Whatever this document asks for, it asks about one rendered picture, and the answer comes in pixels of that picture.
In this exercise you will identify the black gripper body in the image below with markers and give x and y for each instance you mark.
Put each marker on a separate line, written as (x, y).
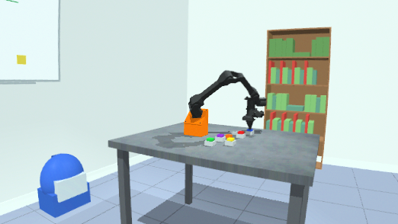
(249, 115)

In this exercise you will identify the purple button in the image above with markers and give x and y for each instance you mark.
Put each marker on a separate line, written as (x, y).
(220, 138)

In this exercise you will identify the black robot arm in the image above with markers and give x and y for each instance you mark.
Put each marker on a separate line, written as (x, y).
(226, 78)

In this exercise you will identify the green button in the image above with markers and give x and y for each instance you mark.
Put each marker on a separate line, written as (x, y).
(210, 142)

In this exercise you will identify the yellow button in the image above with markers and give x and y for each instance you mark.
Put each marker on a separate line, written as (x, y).
(230, 142)

